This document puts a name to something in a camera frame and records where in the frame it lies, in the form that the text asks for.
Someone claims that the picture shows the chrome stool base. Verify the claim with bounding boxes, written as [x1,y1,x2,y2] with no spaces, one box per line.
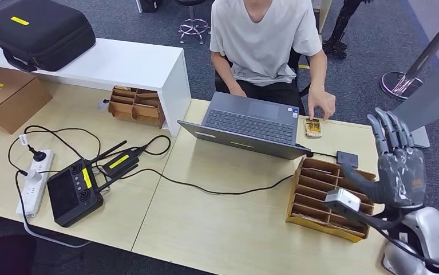
[178,0,211,45]

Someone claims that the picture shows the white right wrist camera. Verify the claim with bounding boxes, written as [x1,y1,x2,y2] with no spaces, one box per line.
[325,188,362,214]

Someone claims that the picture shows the grey kiosk stand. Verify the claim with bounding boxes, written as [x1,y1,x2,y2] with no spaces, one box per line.
[391,38,439,150]

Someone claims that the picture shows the beige cabinet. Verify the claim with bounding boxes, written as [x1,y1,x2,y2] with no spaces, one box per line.
[312,0,334,35]

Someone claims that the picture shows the grey laptop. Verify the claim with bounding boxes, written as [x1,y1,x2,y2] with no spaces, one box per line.
[177,91,313,161]

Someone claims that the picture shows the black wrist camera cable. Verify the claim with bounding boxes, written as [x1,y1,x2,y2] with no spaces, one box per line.
[350,209,439,267]

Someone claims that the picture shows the black laptop power cable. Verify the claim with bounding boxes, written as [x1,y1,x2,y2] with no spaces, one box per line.
[118,167,294,196]

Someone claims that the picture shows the black carrying case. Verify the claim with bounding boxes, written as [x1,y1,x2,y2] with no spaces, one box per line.
[0,0,97,73]

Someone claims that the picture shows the black humanoid robot legs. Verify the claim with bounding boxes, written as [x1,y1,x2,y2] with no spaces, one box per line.
[322,0,374,60]

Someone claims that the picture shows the wooden card slot organizer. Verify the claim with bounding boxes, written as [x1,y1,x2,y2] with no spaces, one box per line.
[285,157,377,243]
[108,86,166,129]

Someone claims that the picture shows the black controller with antennas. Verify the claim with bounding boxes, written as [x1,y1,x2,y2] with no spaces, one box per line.
[46,140,142,229]

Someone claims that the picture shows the cardboard box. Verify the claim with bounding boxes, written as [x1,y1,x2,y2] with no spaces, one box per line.
[0,66,53,135]

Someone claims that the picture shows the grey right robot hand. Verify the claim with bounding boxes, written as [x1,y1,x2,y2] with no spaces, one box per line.
[340,107,428,209]

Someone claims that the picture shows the grey power strip cord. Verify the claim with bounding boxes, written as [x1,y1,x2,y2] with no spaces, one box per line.
[14,171,91,249]

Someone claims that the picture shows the white desk shelf riser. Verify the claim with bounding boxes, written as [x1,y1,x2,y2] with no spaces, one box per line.
[0,22,192,138]

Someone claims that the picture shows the chrome stanchion post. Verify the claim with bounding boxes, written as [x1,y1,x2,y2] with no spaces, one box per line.
[380,2,439,101]

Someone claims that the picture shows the black card reader cable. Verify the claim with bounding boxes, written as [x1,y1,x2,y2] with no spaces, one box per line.
[305,151,338,159]

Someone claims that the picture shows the black adapter with yellow label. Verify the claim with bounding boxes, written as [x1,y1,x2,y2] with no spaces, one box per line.
[101,148,141,179]

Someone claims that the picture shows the white power strip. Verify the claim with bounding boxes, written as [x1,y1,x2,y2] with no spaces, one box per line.
[15,148,56,218]

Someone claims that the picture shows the black bin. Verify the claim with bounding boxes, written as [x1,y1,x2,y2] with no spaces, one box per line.
[139,0,163,13]

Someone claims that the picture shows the person's right hand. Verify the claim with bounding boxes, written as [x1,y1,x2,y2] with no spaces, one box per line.
[228,84,248,97]

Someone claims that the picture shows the black plug cable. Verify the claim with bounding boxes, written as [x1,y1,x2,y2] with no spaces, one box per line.
[7,125,172,177]

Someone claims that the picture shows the person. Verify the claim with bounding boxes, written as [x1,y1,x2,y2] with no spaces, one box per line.
[208,0,337,121]

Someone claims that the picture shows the person's left hand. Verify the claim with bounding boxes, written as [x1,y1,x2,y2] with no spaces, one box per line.
[307,85,337,121]

